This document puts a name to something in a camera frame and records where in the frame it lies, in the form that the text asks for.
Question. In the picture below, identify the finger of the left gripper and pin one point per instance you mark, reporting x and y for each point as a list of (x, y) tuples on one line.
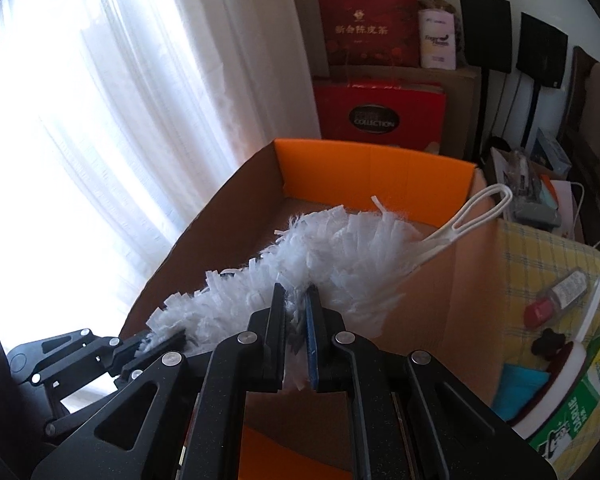
[(146, 357), (125, 349)]

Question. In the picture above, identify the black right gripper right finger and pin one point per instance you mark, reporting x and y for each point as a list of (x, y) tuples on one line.
[(409, 416)]

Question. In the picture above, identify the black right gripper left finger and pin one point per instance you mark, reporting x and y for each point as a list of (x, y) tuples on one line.
[(182, 417)]

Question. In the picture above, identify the blue silicone funnel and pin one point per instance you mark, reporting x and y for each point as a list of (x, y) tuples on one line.
[(517, 387)]

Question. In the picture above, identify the white red handled brush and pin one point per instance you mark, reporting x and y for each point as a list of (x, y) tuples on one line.
[(569, 364)]

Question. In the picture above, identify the white fluffy duster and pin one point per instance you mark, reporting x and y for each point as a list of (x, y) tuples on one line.
[(391, 283)]

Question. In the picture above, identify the clear bottle pink cap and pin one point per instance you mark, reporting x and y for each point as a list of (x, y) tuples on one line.
[(556, 300)]

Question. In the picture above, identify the yellow green tea carton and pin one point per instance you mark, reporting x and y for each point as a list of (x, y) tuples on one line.
[(567, 421)]

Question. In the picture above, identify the orange cardboard box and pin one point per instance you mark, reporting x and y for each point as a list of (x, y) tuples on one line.
[(302, 434)]

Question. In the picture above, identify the yellow plaid cushion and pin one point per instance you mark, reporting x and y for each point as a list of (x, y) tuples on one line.
[(533, 260)]

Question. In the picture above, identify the white curtain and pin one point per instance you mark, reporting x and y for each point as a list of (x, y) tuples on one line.
[(119, 120)]

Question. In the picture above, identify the box of clutter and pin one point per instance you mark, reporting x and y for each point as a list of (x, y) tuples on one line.
[(541, 200)]

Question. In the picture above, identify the red chocolate collection box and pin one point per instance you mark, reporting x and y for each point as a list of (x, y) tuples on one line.
[(381, 112)]

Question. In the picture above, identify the large brown cardboard box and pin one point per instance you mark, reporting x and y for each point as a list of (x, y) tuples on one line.
[(461, 87)]

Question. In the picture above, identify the wooden sofa with cushions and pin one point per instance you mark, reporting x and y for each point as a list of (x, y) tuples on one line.
[(579, 136)]

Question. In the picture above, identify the pink tissue pack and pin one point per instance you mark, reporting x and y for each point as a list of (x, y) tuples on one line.
[(437, 39)]

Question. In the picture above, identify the right black speaker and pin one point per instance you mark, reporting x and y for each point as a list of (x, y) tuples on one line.
[(542, 51)]

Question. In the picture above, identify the black speaker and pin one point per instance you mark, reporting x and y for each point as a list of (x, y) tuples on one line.
[(488, 34), (542, 51)]

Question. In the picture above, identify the red tea gift bag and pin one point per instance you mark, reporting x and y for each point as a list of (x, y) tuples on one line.
[(371, 32)]

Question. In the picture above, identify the left black speaker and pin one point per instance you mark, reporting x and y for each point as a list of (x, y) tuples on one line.
[(488, 34)]

